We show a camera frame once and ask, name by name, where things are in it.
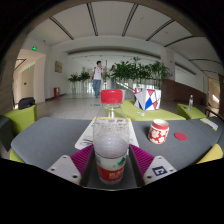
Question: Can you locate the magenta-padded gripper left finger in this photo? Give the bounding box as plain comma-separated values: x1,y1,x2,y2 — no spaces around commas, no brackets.
46,144,98,188

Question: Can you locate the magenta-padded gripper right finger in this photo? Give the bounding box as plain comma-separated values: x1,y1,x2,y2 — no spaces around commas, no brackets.
127,143,177,188

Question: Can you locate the clear red-capped water bottle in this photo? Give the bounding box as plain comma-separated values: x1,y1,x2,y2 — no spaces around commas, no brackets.
92,89,131,185

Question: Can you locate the small clear water bottle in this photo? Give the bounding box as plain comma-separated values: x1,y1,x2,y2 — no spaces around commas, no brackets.
187,94,194,112

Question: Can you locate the colourful printed magazine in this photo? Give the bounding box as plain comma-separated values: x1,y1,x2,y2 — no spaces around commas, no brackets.
74,116,140,151

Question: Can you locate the red and white patterned cup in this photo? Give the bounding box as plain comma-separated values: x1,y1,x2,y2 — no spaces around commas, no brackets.
147,118,170,145

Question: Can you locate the flat round red coaster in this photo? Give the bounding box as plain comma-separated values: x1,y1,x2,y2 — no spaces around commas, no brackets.
173,131,188,142

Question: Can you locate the large lime green low table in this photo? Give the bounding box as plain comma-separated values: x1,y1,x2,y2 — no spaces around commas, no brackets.
105,99,187,122

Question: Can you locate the lime green block seat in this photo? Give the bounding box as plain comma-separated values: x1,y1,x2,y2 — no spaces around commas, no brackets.
176,103,208,120

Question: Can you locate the yellow-edged white leaflet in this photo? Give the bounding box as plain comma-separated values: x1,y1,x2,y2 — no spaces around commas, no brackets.
199,117,219,132

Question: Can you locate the white red blue geometric box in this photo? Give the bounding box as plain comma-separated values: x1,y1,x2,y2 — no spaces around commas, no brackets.
133,87,163,111

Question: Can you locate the red fire extinguisher box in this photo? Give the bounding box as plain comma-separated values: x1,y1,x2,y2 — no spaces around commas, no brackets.
53,87,61,100

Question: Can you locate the black bag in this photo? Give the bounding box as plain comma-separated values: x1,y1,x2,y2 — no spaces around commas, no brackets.
17,96,36,111

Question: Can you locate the dark wooden table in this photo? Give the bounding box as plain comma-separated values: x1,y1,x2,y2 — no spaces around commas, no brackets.
204,106,224,123

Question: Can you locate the person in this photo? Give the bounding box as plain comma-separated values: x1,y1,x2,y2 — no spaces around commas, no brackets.
89,60,107,99
109,64,118,90

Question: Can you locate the group of potted green plants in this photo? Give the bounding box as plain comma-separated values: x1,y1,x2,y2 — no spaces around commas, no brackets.
68,55,172,95

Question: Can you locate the framed wall picture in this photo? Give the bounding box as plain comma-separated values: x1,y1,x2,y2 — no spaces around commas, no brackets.
54,60,64,74

